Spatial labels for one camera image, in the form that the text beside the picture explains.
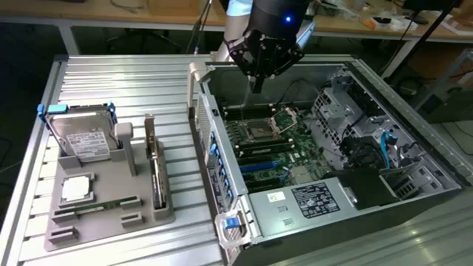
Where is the white orange plastic part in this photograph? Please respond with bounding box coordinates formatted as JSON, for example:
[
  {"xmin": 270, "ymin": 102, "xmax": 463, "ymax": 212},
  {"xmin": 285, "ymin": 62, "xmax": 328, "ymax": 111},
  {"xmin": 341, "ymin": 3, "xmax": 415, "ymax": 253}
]
[{"xmin": 363, "ymin": 15, "xmax": 421, "ymax": 32}]

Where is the blue disk wire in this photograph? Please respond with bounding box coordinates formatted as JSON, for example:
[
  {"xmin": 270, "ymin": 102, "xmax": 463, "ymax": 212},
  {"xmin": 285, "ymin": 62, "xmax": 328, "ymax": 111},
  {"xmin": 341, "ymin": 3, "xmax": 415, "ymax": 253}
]
[{"xmin": 378, "ymin": 131, "xmax": 394, "ymax": 170}]

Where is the grey parts rack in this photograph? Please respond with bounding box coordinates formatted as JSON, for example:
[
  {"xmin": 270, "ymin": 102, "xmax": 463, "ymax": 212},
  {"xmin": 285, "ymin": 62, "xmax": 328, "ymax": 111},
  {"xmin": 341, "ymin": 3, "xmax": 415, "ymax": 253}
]
[{"xmin": 42, "ymin": 121, "xmax": 177, "ymax": 252}]

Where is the installed black RAM stick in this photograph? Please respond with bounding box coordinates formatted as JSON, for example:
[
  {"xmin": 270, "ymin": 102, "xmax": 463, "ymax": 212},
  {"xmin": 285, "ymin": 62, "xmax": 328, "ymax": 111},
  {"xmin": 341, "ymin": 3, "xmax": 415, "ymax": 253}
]
[{"xmin": 236, "ymin": 142, "xmax": 296, "ymax": 158}]

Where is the Nvidia graphics card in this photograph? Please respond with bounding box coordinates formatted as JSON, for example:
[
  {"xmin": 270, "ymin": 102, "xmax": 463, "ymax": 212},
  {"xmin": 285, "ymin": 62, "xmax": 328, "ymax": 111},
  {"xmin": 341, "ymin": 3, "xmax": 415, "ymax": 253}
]
[{"xmin": 142, "ymin": 112, "xmax": 168, "ymax": 210}]

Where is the silver chipset heatsink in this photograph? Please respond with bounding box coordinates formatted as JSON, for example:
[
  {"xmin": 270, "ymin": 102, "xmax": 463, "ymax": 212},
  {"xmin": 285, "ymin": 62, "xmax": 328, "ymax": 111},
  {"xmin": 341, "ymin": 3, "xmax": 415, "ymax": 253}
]
[{"xmin": 289, "ymin": 166, "xmax": 316, "ymax": 184}]

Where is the green loose RAM stick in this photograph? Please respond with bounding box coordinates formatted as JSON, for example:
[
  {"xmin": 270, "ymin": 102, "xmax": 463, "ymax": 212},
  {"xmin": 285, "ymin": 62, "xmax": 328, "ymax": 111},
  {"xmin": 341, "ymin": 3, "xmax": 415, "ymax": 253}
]
[{"xmin": 54, "ymin": 197, "xmax": 136, "ymax": 216}]

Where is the silver socket cover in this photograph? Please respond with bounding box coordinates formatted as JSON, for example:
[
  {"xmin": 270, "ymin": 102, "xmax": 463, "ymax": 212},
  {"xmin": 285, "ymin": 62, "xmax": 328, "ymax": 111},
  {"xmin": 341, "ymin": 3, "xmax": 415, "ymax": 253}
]
[{"xmin": 268, "ymin": 108, "xmax": 300, "ymax": 131}]

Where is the black slanted stand pole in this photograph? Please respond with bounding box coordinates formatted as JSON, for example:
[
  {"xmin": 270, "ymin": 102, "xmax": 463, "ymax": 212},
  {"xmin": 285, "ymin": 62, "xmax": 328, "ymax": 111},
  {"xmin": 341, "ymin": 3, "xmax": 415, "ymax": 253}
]
[{"xmin": 379, "ymin": 0, "xmax": 465, "ymax": 80}]

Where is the perforated metal disk bay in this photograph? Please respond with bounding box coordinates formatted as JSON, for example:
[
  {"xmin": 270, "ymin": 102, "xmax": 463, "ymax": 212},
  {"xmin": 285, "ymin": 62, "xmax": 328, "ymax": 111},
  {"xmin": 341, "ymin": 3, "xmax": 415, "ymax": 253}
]
[{"xmin": 309, "ymin": 87, "xmax": 374, "ymax": 167}]

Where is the grey power supply unit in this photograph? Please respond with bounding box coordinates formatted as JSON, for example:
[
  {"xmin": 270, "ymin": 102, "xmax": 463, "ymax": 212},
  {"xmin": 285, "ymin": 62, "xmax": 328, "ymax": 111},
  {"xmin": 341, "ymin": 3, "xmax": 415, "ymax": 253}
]
[{"xmin": 248, "ymin": 177, "xmax": 361, "ymax": 239}]

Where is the CPU socket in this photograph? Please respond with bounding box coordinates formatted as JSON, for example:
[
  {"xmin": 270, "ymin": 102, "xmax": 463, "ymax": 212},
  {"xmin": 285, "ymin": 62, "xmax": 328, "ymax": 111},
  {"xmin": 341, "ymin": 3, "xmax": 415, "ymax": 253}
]
[{"xmin": 245, "ymin": 119, "xmax": 276, "ymax": 139}]

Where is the open grey PC case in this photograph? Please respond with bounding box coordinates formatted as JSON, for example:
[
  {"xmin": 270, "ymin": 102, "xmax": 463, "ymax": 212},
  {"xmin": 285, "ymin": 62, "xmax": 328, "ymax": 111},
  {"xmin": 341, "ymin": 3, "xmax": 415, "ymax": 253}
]
[{"xmin": 186, "ymin": 54, "xmax": 473, "ymax": 266}]

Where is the silver CPU chip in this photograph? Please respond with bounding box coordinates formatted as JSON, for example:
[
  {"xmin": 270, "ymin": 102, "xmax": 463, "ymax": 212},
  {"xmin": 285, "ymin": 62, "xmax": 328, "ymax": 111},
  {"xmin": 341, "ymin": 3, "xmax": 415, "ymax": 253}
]
[{"xmin": 60, "ymin": 176, "xmax": 93, "ymax": 202}]

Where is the blue expansion slot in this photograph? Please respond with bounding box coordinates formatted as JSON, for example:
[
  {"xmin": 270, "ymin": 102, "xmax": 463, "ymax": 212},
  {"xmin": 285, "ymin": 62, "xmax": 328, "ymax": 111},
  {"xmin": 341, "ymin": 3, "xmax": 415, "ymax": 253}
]
[{"xmin": 240, "ymin": 162, "xmax": 280, "ymax": 174}]

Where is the grey aluminium frame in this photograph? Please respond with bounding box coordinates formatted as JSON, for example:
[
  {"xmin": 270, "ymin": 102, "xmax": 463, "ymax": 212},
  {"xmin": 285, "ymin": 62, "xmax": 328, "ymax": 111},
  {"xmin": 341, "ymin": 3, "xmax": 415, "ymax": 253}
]
[{"xmin": 415, "ymin": 48, "xmax": 473, "ymax": 109}]

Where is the black looped wire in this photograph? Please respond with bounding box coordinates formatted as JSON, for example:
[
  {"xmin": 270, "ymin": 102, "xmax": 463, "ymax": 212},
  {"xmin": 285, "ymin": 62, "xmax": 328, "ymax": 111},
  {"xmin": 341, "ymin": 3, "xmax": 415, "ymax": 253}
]
[{"xmin": 278, "ymin": 79, "xmax": 321, "ymax": 108}]

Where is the hard disk in blue caddy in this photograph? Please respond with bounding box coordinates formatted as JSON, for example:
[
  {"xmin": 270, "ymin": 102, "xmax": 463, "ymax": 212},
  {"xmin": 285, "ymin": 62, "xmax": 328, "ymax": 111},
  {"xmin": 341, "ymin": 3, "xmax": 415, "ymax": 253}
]
[{"xmin": 36, "ymin": 101, "xmax": 121, "ymax": 164}]

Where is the wooden desk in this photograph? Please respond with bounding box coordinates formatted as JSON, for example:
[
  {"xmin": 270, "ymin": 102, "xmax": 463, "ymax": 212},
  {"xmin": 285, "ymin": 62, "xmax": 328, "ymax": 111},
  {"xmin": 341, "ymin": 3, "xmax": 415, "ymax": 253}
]
[
  {"xmin": 0, "ymin": 0, "xmax": 226, "ymax": 55},
  {"xmin": 312, "ymin": 0, "xmax": 473, "ymax": 78}
]

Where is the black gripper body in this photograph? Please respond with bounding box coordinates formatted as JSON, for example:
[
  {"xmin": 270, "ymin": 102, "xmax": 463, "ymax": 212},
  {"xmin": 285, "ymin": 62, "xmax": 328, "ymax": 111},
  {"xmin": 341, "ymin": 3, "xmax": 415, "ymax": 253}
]
[{"xmin": 246, "ymin": 0, "xmax": 309, "ymax": 48}]

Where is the hanging arm supply cable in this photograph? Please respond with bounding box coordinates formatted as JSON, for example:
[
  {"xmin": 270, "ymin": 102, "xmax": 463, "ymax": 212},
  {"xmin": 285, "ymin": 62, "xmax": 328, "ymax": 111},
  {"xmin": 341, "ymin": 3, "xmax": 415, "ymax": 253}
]
[{"xmin": 184, "ymin": 0, "xmax": 216, "ymax": 55}]

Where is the dark computer tower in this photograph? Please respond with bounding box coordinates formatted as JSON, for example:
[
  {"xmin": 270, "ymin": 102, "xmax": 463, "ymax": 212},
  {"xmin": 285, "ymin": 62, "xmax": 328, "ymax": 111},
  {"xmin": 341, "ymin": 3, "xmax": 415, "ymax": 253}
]
[{"xmin": 419, "ymin": 83, "xmax": 473, "ymax": 125}]

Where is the green motherboard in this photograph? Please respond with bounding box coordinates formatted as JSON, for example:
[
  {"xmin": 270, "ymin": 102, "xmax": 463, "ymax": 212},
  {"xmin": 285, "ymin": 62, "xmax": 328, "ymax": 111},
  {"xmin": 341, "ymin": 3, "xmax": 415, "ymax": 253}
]
[{"xmin": 221, "ymin": 106, "xmax": 336, "ymax": 195}]

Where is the black office chair base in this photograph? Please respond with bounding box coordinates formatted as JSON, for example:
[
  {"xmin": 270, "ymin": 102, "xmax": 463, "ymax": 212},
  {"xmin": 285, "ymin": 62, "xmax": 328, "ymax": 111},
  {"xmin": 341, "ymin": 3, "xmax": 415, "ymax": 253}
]
[{"xmin": 105, "ymin": 27, "xmax": 184, "ymax": 55}]

